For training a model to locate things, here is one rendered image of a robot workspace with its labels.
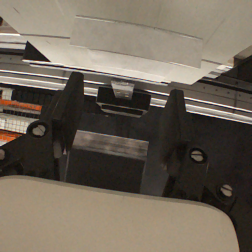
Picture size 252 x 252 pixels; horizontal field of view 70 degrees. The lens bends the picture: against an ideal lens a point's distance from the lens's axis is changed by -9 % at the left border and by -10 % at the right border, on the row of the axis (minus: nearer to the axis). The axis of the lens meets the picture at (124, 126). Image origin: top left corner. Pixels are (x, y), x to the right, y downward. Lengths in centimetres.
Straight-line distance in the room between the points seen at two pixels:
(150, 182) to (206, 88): 43
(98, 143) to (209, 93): 36
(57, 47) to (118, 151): 14
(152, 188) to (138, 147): 56
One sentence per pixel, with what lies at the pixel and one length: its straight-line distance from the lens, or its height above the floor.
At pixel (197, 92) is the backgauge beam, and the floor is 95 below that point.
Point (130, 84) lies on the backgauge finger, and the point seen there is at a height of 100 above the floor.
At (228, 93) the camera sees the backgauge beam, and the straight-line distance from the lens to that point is 56.
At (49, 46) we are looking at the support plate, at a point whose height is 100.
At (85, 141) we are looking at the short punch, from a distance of 26.
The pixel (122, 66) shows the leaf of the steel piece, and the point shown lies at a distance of 22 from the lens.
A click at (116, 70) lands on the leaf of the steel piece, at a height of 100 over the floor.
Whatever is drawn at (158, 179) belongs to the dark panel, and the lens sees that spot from 80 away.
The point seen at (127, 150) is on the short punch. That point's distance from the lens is 26.
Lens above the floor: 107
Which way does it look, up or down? level
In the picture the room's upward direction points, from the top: 171 degrees counter-clockwise
